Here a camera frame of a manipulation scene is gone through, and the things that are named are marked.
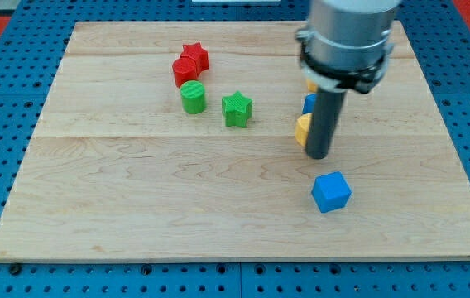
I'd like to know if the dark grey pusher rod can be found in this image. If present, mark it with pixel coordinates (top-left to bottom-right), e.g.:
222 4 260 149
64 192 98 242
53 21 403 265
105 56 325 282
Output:
305 89 346 160

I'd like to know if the blue cube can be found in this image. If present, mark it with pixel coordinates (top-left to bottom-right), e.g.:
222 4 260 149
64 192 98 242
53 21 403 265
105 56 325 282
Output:
311 171 353 213

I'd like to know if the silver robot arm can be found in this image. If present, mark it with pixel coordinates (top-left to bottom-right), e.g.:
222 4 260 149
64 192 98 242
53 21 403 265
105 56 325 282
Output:
295 0 400 159

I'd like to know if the yellow block behind arm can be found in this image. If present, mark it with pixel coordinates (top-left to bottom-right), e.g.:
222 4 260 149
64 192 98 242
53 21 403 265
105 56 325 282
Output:
306 79 318 93

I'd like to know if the yellow heart block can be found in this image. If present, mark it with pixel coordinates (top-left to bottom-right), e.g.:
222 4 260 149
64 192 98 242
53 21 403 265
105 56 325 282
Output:
294 113 312 147

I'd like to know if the small blue block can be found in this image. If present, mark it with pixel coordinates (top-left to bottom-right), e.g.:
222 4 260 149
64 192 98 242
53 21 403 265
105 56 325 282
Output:
302 94 316 114

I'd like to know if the green star block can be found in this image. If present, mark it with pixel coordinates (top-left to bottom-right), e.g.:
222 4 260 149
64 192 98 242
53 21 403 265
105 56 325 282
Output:
222 91 253 128

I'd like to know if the green cylinder block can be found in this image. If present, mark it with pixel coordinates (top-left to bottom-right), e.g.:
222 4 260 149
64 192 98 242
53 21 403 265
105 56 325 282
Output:
180 80 206 114

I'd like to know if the red star block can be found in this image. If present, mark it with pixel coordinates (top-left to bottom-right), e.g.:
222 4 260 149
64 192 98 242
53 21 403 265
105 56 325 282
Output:
180 42 209 75

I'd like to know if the red cylinder block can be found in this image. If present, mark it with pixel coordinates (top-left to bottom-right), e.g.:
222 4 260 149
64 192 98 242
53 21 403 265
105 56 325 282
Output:
172 57 199 88

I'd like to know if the wooden board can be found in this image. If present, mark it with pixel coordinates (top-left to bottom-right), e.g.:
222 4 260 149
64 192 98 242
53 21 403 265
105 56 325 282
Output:
0 22 470 263

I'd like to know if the black clamp ring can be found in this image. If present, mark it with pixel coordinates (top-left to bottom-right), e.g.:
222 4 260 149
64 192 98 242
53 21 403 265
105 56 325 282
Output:
295 26 395 95

